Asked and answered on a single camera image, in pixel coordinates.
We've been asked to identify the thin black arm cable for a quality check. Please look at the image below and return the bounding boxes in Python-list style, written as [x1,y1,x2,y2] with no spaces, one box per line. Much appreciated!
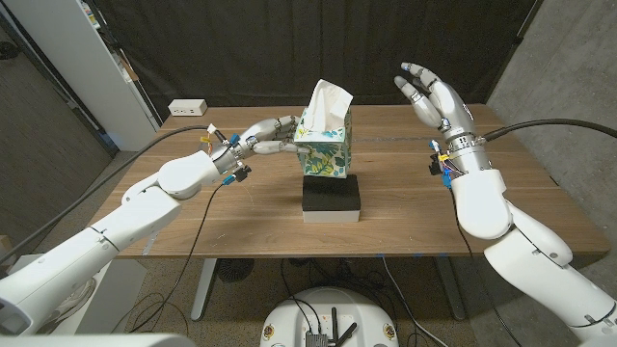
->
[127,180,232,334]
[447,187,524,347]

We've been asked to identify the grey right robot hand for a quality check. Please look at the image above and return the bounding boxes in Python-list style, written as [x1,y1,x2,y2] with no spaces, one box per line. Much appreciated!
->
[393,61,494,174]

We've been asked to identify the black backdrop curtain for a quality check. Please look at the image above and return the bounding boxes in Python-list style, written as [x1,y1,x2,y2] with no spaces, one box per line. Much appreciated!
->
[91,0,546,121]

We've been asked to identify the grey table leg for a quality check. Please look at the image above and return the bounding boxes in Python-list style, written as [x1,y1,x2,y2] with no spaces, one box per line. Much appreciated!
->
[436,255,468,322]

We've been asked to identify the teal floral tissue box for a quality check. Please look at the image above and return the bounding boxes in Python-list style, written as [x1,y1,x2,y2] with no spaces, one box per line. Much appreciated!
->
[293,106,353,179]

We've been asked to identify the grey sneaker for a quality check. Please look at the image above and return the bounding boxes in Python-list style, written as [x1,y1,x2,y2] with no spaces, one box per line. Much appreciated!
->
[47,278,97,334]

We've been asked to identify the white table leg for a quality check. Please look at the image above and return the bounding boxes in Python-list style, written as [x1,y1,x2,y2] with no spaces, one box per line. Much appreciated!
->
[190,257,218,322]

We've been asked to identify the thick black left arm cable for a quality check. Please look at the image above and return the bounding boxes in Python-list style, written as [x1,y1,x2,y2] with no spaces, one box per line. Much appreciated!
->
[0,123,216,265]

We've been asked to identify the white robot torso base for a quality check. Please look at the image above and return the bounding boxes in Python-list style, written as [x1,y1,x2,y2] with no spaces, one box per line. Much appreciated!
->
[258,286,400,347]

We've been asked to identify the black torso cable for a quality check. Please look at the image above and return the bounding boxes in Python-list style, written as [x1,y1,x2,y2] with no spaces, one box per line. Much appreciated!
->
[280,258,323,334]

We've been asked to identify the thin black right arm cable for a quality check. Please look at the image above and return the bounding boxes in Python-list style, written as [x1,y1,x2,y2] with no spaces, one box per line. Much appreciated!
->
[447,187,524,347]

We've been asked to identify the black electronics box with antennas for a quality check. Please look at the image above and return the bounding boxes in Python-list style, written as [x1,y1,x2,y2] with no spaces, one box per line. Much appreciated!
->
[305,306,359,347]

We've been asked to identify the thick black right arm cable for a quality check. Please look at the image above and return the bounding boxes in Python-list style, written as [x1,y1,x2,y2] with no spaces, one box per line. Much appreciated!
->
[481,118,617,143]

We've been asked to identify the white power strip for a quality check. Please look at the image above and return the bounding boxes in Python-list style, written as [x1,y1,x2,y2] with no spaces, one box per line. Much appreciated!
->
[167,98,209,118]

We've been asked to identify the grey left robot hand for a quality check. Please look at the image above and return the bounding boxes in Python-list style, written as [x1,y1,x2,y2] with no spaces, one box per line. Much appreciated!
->
[209,114,312,175]

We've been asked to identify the black and white foam block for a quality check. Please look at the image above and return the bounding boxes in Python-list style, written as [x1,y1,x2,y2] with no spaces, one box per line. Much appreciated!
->
[301,173,362,225]

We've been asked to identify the white floor cable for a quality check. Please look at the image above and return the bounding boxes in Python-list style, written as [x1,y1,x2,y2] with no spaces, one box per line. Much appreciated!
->
[381,254,452,347]

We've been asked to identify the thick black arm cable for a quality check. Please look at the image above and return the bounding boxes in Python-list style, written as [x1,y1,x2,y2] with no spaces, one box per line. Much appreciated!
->
[481,118,617,143]
[0,123,216,265]

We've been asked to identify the round black floor fan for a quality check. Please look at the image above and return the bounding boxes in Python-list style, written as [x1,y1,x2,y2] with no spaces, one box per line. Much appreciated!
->
[215,257,255,283]

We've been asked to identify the white cabinet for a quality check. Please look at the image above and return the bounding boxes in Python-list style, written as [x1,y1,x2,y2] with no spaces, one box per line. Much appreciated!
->
[2,0,163,152]

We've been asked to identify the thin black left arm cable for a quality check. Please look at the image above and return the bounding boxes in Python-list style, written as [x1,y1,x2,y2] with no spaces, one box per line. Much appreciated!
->
[127,180,232,334]

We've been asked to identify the white tissue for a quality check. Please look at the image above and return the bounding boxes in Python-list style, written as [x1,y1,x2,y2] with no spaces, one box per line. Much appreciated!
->
[302,79,355,132]

